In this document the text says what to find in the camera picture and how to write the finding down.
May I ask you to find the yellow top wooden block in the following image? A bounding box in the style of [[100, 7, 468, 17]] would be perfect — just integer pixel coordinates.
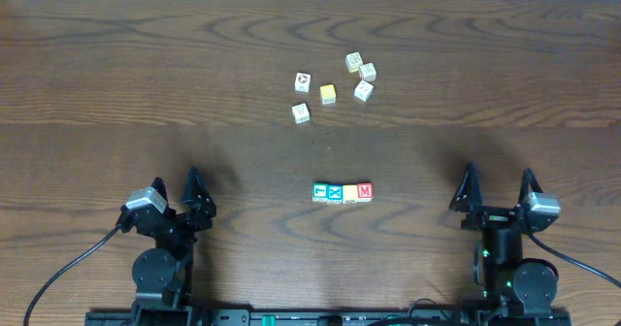
[[320, 84, 337, 105]]

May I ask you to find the tan block top back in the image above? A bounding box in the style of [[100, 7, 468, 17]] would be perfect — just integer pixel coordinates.
[[345, 52, 364, 73]]

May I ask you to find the blue block letter X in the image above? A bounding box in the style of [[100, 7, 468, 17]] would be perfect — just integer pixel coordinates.
[[327, 184, 343, 204]]

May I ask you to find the white block bird drawing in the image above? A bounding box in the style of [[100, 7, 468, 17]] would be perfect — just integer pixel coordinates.
[[354, 81, 374, 102]]

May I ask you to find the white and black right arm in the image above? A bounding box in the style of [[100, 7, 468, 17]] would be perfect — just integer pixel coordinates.
[[449, 163, 561, 318]]

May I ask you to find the plain yellow wooden block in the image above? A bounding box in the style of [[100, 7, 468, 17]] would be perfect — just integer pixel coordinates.
[[343, 184, 359, 204]]

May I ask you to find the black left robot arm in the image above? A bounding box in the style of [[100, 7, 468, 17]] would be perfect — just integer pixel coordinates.
[[116, 167, 216, 310]]

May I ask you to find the white block letter W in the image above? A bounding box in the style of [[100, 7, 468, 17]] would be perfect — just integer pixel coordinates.
[[291, 103, 311, 124]]

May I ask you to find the red block letter M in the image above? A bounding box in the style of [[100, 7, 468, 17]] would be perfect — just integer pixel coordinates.
[[357, 182, 374, 203]]

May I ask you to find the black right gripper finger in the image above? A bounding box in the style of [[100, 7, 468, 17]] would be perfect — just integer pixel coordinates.
[[518, 168, 542, 204], [448, 163, 483, 212]]

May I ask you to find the tan block letter K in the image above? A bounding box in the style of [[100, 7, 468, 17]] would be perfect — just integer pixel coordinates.
[[359, 63, 377, 82]]

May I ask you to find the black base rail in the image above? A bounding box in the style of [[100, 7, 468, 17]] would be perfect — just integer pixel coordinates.
[[84, 308, 572, 326]]

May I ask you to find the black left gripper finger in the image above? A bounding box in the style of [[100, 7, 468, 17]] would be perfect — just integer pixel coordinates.
[[151, 177, 168, 201], [180, 167, 213, 210]]

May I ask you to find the white block red circle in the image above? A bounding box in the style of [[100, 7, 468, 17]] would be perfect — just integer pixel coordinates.
[[294, 73, 311, 93]]

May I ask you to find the green block letter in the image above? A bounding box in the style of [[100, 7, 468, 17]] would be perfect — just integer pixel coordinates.
[[311, 182, 328, 203]]

